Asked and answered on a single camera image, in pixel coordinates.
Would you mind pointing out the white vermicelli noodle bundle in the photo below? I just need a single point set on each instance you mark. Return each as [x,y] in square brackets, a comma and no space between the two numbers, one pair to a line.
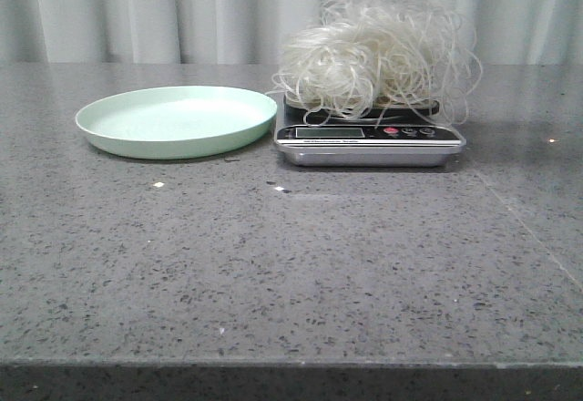
[371,57]

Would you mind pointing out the silver black kitchen scale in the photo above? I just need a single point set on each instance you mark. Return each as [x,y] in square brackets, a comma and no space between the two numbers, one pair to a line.
[394,136]

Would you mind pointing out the light green round plate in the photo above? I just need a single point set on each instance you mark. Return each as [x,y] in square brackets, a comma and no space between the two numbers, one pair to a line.
[182,122]

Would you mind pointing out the white pleated curtain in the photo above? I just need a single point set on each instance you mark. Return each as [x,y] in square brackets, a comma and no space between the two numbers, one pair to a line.
[250,31]

